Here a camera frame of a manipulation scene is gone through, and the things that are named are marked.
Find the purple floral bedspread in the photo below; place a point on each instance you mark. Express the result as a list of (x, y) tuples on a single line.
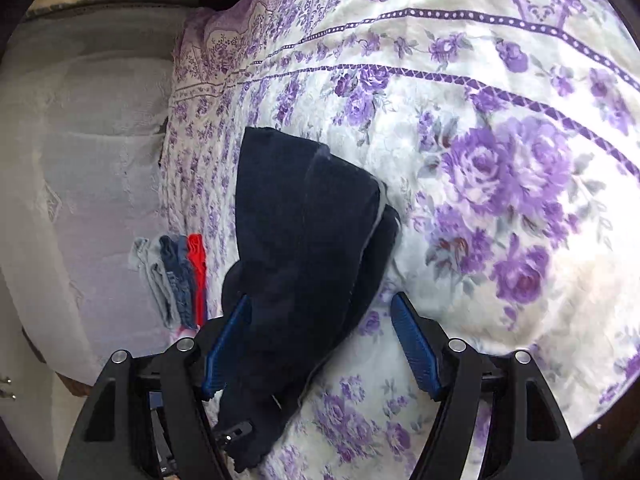
[(500, 110)]

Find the white cabinet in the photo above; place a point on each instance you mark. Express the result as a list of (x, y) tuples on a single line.
[(30, 410)]

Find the navy blue pants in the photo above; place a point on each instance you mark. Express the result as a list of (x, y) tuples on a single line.
[(300, 240)]

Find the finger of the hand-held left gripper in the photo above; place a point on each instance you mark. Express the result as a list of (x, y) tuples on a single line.
[(235, 432)]

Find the white lace cover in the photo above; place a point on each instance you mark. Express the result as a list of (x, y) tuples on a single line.
[(75, 160)]

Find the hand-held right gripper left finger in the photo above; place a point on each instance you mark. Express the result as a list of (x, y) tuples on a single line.
[(227, 350)]

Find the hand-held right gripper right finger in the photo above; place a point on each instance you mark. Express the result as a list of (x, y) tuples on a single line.
[(415, 345)]

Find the folded blue jeans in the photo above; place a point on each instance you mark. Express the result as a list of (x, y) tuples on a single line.
[(175, 275)]

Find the folded grey garment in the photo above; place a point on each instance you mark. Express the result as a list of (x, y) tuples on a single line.
[(152, 270)]

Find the folded red garment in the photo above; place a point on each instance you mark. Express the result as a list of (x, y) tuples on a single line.
[(196, 260)]

